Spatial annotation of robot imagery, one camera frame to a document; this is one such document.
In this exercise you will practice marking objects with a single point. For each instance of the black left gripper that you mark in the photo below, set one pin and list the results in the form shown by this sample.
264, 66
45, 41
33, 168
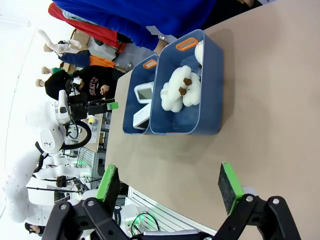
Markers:
78, 108

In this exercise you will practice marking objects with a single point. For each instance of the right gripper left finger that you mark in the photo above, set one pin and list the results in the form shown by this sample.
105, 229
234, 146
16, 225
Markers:
108, 187

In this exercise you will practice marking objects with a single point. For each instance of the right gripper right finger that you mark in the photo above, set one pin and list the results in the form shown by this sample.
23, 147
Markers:
230, 190

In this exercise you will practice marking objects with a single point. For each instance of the white digital clock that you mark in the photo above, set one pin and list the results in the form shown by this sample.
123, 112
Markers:
142, 117
144, 93

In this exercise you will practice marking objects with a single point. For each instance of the white plush with brown patches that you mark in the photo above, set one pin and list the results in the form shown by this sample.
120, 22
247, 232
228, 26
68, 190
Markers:
175, 100

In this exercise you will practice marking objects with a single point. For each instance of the person's left forearm blue sleeve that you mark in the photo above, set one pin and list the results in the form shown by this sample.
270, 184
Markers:
138, 35

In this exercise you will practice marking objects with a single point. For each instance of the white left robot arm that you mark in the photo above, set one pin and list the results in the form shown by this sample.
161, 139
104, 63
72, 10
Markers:
52, 140

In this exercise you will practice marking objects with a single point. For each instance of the person's left hand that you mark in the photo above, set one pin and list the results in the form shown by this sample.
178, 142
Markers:
162, 45

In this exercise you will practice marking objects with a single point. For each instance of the person in black hoodie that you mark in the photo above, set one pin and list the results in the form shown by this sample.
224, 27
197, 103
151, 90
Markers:
97, 77

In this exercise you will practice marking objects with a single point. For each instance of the mannequin in blue orange garment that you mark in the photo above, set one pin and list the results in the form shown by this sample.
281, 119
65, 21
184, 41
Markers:
82, 58

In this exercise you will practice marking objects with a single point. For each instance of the cardboard box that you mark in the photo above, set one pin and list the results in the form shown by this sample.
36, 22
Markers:
81, 37

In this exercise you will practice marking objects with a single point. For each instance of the mannequin in white garment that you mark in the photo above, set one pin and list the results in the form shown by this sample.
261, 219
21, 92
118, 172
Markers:
57, 46

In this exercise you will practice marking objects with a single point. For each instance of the person in blue hoodie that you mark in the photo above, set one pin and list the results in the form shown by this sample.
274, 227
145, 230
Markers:
150, 12

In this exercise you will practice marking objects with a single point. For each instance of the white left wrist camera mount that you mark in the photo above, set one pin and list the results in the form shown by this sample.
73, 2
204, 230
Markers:
76, 83

